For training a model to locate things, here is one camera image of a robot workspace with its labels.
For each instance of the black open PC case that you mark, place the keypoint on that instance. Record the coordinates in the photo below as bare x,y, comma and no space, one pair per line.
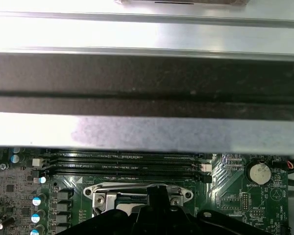
137,78

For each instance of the black RAM slot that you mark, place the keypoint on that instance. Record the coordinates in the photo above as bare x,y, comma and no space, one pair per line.
127,174
127,155
127,165

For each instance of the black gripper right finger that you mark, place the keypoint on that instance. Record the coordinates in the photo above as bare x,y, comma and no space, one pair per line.
181,225

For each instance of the metal socket cover frame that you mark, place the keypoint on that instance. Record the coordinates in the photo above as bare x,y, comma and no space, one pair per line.
111,202

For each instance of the silver topped CPU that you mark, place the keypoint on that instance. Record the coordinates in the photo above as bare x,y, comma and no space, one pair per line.
127,206

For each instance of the CPU socket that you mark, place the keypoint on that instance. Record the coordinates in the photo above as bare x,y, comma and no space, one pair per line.
180,191

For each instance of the green motherboard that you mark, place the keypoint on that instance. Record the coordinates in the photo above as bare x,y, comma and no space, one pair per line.
223,195

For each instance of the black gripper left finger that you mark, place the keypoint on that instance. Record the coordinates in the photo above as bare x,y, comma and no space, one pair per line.
127,224

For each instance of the round coin battery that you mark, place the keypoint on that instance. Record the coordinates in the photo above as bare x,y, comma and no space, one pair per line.
258,173

